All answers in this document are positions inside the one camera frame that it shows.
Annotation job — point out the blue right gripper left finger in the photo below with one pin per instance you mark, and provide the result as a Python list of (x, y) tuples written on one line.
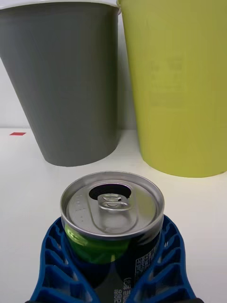
[(56, 272)]

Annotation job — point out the yellow-green plastic waste bin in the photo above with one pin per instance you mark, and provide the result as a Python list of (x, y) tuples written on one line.
[(179, 94)]

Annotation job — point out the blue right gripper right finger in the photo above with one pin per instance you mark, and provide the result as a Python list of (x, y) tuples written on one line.
[(168, 270)]

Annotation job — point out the grey plastic waste bin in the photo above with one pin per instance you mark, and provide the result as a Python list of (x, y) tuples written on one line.
[(63, 90)]

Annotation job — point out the green and black drink can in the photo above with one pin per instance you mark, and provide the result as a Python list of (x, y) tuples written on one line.
[(111, 213)]

